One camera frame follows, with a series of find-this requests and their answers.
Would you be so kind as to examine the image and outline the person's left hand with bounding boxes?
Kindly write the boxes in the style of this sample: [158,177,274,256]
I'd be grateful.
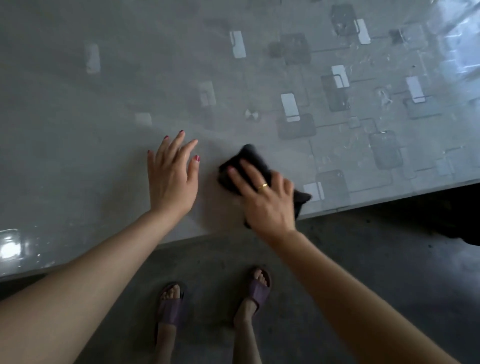
[146,130,202,223]

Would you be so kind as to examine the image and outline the person's right hand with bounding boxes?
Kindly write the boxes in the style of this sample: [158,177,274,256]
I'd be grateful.
[226,159,298,245]

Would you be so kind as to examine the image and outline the black cleaning cloth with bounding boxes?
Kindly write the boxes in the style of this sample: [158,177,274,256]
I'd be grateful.
[218,144,313,229]

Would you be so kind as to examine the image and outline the person's left forearm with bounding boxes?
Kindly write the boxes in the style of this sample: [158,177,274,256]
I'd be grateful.
[0,210,189,364]

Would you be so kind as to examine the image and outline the person's right forearm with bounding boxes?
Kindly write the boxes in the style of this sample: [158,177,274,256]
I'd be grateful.
[268,229,463,364]

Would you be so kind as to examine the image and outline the grey patterned glossy table cover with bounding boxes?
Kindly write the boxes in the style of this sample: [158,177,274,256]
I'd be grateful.
[0,0,480,281]

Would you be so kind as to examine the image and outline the purple slide sandal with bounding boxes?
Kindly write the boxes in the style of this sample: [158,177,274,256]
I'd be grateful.
[154,281,189,340]
[240,265,274,313]

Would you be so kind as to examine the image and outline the person's right leg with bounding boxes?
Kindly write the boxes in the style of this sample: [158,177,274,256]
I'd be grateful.
[233,268,269,364]

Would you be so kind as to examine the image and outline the person's leg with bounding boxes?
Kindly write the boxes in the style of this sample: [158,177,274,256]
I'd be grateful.
[233,268,269,364]
[154,284,185,364]

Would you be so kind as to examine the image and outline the person's left leg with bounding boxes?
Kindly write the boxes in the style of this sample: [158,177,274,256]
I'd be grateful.
[154,284,185,364]

